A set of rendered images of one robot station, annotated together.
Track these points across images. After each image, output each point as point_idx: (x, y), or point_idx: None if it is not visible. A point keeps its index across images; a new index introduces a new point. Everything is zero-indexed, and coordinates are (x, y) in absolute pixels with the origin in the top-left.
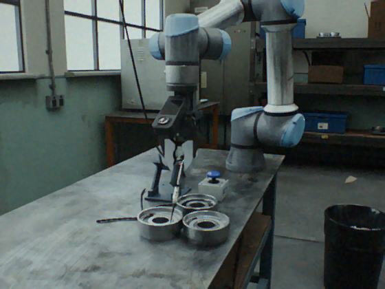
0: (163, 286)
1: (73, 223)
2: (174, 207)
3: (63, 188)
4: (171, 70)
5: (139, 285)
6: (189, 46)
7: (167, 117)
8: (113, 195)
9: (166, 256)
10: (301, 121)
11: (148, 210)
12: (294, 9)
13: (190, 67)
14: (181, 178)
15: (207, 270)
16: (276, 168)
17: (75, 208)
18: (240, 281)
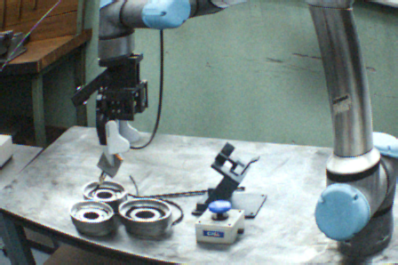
0: (31, 204)
1: (128, 167)
2: (175, 213)
3: (242, 141)
4: (103, 40)
5: (35, 197)
6: (99, 21)
7: (80, 87)
8: (218, 173)
9: (64, 207)
10: (343, 202)
11: (120, 186)
12: None
13: (99, 41)
14: (105, 163)
15: (43, 220)
16: (370, 263)
17: (170, 161)
18: None
